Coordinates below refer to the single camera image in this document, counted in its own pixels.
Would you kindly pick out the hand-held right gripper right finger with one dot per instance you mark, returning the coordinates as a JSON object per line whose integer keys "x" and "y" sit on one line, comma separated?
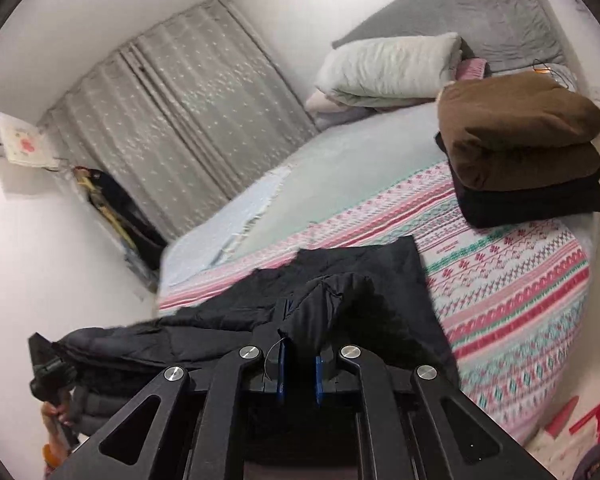
{"x": 319, "y": 380}

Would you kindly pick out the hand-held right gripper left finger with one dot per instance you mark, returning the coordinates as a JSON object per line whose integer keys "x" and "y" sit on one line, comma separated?
{"x": 281, "y": 372}

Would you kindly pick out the black quilted jacket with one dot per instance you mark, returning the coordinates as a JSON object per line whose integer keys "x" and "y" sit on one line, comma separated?
{"x": 370, "y": 300}

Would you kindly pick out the dark hanging clothes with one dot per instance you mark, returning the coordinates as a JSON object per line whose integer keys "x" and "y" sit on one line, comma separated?
{"x": 125, "y": 215}

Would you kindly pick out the person's left hand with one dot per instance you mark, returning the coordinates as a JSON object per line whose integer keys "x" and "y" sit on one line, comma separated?
{"x": 55, "y": 415}

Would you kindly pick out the light blue fringed throw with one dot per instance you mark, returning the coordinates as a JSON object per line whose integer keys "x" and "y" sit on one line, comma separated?
{"x": 215, "y": 240}

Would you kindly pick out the bed with patterned blanket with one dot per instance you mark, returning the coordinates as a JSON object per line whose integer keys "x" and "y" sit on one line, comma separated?
{"x": 505, "y": 300}

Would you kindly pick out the pale green bed sheet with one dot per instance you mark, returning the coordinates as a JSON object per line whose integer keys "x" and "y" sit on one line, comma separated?
{"x": 350, "y": 170}

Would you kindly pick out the pink plastic object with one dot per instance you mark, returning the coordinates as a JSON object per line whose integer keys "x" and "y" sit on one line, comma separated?
{"x": 562, "y": 415}

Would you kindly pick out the pale pink folded quilt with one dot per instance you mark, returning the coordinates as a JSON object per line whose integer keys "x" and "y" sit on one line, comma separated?
{"x": 330, "y": 104}

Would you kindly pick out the black folded garment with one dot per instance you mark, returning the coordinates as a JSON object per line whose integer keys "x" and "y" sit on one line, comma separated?
{"x": 530, "y": 205}

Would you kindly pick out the grey patterned curtain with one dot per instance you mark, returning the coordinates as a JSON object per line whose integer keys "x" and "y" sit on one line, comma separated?
{"x": 180, "y": 110}

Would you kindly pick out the cream pillow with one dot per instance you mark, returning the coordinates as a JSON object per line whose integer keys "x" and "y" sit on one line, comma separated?
{"x": 390, "y": 70}

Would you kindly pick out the brown folded garment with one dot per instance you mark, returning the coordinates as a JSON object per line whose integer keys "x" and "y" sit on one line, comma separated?
{"x": 520, "y": 130}

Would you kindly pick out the pink knitted cloth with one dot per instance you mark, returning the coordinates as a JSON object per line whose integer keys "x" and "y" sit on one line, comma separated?
{"x": 472, "y": 67}

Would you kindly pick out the grey padded headboard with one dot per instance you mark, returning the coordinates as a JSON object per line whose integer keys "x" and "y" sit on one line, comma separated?
{"x": 480, "y": 10}

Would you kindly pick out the white wall air conditioner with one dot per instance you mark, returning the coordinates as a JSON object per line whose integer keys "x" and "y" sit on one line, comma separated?
{"x": 15, "y": 140}

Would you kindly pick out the white wall socket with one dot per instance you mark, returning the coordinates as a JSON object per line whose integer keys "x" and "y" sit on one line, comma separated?
{"x": 598, "y": 93}

